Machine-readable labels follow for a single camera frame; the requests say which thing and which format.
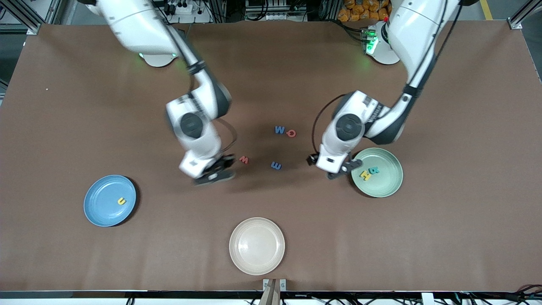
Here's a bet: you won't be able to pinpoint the green plate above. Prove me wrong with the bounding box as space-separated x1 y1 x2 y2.
351 147 404 198

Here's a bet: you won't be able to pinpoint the orange bags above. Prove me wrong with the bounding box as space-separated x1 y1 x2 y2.
338 0 391 22

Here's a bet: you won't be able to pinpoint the aluminium frame profile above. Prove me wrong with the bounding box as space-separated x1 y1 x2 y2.
0 0 70 34
510 0 542 30

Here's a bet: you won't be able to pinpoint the grey metal bracket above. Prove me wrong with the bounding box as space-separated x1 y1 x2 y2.
263 278 287 292

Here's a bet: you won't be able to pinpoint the red black cable bundle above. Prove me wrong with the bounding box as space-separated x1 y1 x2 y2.
502 285 542 303

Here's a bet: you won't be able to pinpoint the grey electronics box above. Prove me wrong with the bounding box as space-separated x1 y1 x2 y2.
245 0 308 22

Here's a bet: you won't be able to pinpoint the blue plate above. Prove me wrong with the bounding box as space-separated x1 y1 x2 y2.
83 175 137 227

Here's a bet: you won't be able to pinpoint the beige plate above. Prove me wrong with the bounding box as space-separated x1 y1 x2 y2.
229 217 286 276

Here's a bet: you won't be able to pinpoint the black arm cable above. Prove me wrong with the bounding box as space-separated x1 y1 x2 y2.
312 0 462 155
161 15 238 155

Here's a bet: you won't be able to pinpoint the black table edge rail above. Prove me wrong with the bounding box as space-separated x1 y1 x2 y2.
0 290 542 299

